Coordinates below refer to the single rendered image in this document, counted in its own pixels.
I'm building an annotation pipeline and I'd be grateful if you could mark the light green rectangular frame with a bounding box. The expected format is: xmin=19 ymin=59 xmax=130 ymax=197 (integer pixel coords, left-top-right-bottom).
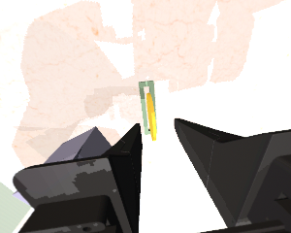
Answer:
xmin=139 ymin=81 xmax=157 ymax=135

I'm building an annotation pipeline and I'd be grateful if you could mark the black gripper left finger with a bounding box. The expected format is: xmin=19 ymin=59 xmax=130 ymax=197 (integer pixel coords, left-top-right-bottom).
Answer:
xmin=12 ymin=123 xmax=143 ymax=233

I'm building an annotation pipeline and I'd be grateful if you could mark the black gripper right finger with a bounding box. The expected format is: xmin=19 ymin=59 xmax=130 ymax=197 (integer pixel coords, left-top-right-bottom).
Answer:
xmin=174 ymin=117 xmax=291 ymax=228

